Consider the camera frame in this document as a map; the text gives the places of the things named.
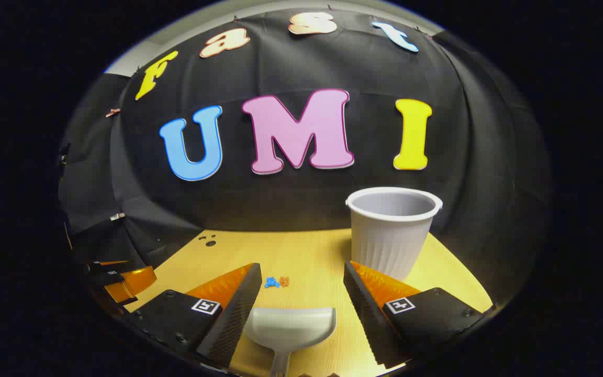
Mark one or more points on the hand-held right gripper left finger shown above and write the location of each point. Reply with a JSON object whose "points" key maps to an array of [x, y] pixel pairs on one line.
{"points": [[233, 319]]}

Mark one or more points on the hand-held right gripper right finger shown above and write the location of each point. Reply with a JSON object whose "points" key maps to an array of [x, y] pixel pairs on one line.
{"points": [[367, 319]]}

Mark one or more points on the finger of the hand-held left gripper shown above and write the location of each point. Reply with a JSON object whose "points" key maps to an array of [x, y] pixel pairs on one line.
{"points": [[134, 280]]}

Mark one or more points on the blue paper trash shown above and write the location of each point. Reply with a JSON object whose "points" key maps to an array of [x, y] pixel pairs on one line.
{"points": [[271, 283]]}

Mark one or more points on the orange paper trash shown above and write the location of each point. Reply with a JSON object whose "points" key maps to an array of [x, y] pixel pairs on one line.
{"points": [[284, 281]]}

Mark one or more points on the white ribbed garbage bin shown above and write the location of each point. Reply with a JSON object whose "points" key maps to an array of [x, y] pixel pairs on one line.
{"points": [[390, 235]]}

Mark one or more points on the wooden desktop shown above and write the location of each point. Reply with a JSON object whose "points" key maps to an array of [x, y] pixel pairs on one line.
{"points": [[306, 251]]}

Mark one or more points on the silver metal clip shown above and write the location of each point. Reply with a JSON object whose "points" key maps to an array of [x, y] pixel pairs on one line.
{"points": [[117, 215]]}

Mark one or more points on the copper metal clip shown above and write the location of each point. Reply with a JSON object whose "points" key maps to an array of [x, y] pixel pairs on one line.
{"points": [[113, 112]]}

